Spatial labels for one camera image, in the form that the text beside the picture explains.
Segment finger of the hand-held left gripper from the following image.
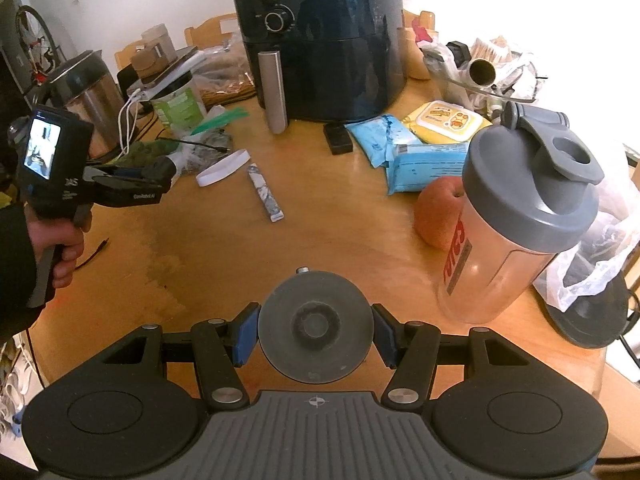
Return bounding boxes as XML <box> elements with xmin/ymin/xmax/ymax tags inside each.
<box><xmin>84</xmin><ymin>156</ymin><xmax>177</xmax><ymax>192</ymax></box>

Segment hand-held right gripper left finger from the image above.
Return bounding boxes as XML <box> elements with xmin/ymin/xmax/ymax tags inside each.
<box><xmin>75</xmin><ymin>302</ymin><xmax>261</xmax><ymax>409</ymax></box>

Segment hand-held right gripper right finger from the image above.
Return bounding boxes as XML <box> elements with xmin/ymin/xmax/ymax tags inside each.
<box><xmin>371</xmin><ymin>302</ymin><xmax>556</xmax><ymax>408</ymax></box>

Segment black cylinder roller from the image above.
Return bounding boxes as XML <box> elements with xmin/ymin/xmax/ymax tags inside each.
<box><xmin>257</xmin><ymin>266</ymin><xmax>374</xmax><ymax>384</ymax></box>

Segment person's left forearm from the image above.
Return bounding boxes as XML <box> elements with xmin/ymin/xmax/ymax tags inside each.
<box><xmin>0</xmin><ymin>204</ymin><xmax>52</xmax><ymax>342</ymax></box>

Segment person's left hand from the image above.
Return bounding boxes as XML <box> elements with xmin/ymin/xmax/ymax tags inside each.
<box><xmin>27</xmin><ymin>219</ymin><xmax>86</xmax><ymax>289</ymax></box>

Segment green bag of nuts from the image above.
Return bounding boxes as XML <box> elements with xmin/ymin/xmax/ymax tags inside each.
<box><xmin>117</xmin><ymin>137</ymin><xmax>182</xmax><ymax>167</ymax></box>

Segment green label canister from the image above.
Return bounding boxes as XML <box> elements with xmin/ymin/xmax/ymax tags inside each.
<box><xmin>149</xmin><ymin>76</ymin><xmax>209</xmax><ymax>134</ymax></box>

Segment white curved band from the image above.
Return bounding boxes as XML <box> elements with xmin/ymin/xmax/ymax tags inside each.
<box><xmin>195</xmin><ymin>148</ymin><xmax>251</xmax><ymax>188</ymax></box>

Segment steel electric kettle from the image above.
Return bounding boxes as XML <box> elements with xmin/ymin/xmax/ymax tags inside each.
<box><xmin>36</xmin><ymin>49</ymin><xmax>126</xmax><ymax>159</ymax></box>

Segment green plastic strip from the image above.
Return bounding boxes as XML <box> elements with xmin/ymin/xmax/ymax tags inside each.
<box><xmin>189</xmin><ymin>105</ymin><xmax>250</xmax><ymax>136</ymax></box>

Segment white flat board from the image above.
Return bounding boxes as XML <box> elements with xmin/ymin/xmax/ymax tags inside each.
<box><xmin>130</xmin><ymin>45</ymin><xmax>206</xmax><ymax>97</ymax></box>

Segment brown tape roll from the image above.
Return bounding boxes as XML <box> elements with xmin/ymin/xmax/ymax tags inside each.
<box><xmin>130</xmin><ymin>42</ymin><xmax>176</xmax><ymax>79</ymax></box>

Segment silver stick packet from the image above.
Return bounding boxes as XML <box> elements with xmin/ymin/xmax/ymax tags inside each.
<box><xmin>247</xmin><ymin>162</ymin><xmax>286</xmax><ymax>224</ymax></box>

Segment clear snack bag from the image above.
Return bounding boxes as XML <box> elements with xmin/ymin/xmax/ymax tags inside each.
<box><xmin>192</xmin><ymin>46</ymin><xmax>259</xmax><ymax>106</ymax></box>

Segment orange apple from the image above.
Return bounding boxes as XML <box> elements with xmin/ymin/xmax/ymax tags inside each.
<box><xmin>413</xmin><ymin>175</ymin><xmax>469</xmax><ymax>253</ymax></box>

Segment beige paper roll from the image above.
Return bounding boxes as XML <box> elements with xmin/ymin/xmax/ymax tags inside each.
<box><xmin>141</xmin><ymin>23</ymin><xmax>176</xmax><ymax>49</ymax></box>

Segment bicycle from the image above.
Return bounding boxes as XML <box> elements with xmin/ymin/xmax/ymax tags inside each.
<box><xmin>14</xmin><ymin>4</ymin><xmax>67</xmax><ymax>87</ymax></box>

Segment grey lid shaker bottle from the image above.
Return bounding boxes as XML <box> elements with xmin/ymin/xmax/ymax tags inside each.
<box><xmin>437</xmin><ymin>101</ymin><xmax>600</xmax><ymax>325</ymax></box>

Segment small black box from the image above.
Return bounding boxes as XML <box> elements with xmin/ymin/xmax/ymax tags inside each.
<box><xmin>322</xmin><ymin>121</ymin><xmax>355</xmax><ymax>155</ymax></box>

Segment shoe rack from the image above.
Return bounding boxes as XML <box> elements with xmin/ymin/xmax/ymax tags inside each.
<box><xmin>0</xmin><ymin>329</ymin><xmax>40</xmax><ymax>442</ymax></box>

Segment black round base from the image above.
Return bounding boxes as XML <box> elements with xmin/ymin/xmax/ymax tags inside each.
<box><xmin>542</xmin><ymin>269</ymin><xmax>630</xmax><ymax>350</ymax></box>

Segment black air fryer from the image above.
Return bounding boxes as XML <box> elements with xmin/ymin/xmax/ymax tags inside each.
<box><xmin>228</xmin><ymin>0</ymin><xmax>405</xmax><ymax>135</ymax></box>

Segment yellow wipes pack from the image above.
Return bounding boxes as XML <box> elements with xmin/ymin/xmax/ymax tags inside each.
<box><xmin>402</xmin><ymin>99</ymin><xmax>494</xmax><ymax>145</ymax></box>

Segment white plastic bag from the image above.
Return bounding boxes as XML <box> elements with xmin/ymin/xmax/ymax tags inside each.
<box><xmin>532</xmin><ymin>144</ymin><xmax>640</xmax><ymax>314</ymax></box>

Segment cardboard tube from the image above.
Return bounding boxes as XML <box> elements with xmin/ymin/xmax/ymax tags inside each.
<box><xmin>459</xmin><ymin>57</ymin><xmax>499</xmax><ymax>89</ymax></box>

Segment clear bag of supplies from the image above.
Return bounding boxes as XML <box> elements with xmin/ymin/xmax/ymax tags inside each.
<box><xmin>419</xmin><ymin>36</ymin><xmax>547</xmax><ymax>117</ymax></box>

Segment white charging cable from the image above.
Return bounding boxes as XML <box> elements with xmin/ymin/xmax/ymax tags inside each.
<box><xmin>118</xmin><ymin>87</ymin><xmax>146</xmax><ymax>154</ymax></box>

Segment black cable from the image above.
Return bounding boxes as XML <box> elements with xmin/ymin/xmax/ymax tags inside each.
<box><xmin>74</xmin><ymin>237</ymin><xmax>111</xmax><ymax>271</ymax></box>

